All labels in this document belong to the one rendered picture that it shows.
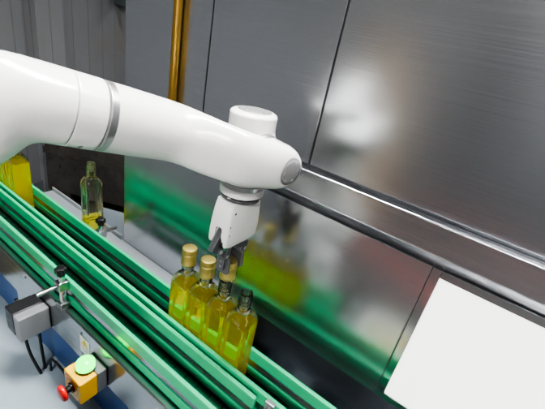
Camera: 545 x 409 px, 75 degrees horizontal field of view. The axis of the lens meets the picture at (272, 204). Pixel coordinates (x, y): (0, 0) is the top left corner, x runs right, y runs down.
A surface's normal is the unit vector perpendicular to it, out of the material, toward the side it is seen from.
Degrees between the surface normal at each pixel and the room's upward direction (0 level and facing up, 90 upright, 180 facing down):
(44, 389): 0
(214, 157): 81
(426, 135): 90
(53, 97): 69
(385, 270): 90
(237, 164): 88
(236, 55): 90
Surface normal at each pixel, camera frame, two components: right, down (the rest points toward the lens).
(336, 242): -0.57, 0.26
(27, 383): 0.18, -0.88
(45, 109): 0.69, 0.31
